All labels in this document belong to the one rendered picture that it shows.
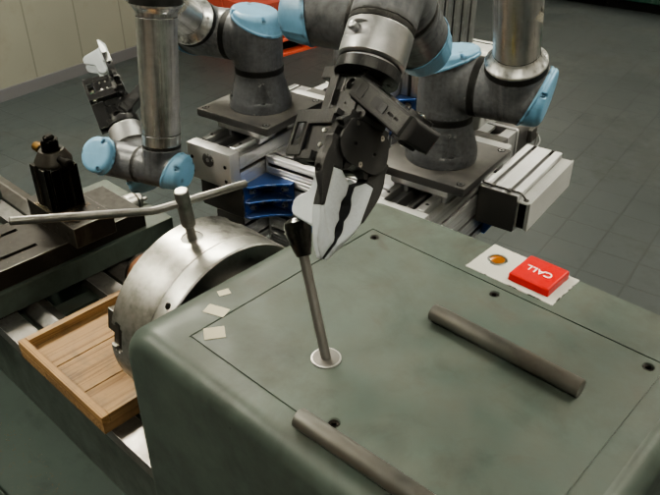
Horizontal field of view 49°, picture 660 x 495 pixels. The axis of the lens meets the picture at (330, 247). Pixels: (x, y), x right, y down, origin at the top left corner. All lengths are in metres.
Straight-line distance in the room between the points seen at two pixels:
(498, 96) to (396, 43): 0.64
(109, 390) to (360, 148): 0.82
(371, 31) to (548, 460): 0.47
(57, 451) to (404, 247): 1.05
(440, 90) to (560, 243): 2.21
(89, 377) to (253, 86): 0.75
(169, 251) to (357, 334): 0.36
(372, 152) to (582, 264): 2.73
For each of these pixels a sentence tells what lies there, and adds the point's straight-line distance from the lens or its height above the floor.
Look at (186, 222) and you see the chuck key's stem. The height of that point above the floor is 1.27.
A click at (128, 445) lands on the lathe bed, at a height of 0.87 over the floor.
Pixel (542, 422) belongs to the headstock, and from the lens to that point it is 0.81.
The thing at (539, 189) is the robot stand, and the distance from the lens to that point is 1.66.
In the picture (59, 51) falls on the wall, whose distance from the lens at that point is 5.67.
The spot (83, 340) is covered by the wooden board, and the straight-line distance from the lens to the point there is 1.53.
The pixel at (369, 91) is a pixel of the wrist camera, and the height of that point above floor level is 1.56.
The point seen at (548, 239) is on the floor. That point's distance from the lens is 3.58.
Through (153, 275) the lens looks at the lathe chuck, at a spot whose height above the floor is 1.21.
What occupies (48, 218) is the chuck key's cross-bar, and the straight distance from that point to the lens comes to 1.06.
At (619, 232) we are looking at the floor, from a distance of 3.74.
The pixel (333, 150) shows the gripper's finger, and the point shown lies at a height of 1.52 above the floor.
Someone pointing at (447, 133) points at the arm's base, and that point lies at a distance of 1.47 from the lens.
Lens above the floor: 1.82
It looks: 33 degrees down
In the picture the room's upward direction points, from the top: straight up
